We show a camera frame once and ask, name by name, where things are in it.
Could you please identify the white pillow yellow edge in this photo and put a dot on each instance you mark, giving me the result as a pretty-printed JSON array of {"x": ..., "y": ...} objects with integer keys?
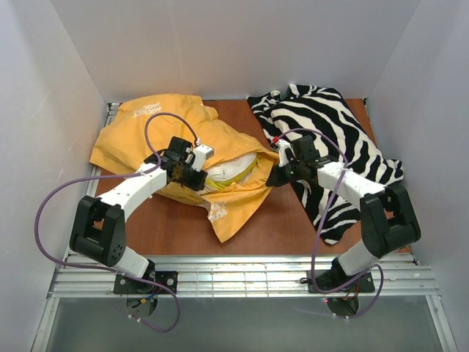
[{"x": 224, "y": 174}]

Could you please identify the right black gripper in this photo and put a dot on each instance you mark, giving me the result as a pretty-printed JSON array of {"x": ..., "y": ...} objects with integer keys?
[{"x": 284, "y": 173}]

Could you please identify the zebra striped blanket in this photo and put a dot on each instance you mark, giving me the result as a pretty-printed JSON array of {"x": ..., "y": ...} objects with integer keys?
[{"x": 304, "y": 108}]

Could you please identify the yellow pillowcase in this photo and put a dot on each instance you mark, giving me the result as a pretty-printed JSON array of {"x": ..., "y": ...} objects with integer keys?
[{"x": 148, "y": 123}]

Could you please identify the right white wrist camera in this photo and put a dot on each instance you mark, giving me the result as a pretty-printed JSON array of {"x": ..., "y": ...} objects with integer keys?
[{"x": 280, "y": 146}]

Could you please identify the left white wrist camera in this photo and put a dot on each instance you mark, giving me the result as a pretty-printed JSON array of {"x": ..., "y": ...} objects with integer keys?
[{"x": 200, "y": 154}]

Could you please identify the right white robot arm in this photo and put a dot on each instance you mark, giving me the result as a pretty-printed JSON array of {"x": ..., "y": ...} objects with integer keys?
[{"x": 388, "y": 220}]

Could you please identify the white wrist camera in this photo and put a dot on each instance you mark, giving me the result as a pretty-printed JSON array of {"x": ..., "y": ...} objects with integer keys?
[
  {"x": 280, "y": 146},
  {"x": 200, "y": 154}
]

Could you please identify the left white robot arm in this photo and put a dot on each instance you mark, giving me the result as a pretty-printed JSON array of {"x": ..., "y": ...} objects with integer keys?
[{"x": 99, "y": 228}]

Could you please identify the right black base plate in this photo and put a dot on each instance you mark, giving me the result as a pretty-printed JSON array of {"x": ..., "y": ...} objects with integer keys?
[{"x": 364, "y": 284}]

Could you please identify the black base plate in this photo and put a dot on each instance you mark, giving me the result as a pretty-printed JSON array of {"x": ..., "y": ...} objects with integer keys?
[
  {"x": 166, "y": 280},
  {"x": 364, "y": 284}
]

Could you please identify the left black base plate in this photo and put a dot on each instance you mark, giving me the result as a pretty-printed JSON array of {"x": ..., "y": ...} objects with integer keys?
[{"x": 166, "y": 280}]

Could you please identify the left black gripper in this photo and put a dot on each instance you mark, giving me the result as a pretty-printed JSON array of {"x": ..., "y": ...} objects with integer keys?
[{"x": 196, "y": 178}]

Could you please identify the aluminium rail frame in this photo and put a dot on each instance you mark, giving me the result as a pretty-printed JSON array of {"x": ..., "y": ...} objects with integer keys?
[{"x": 245, "y": 295}]

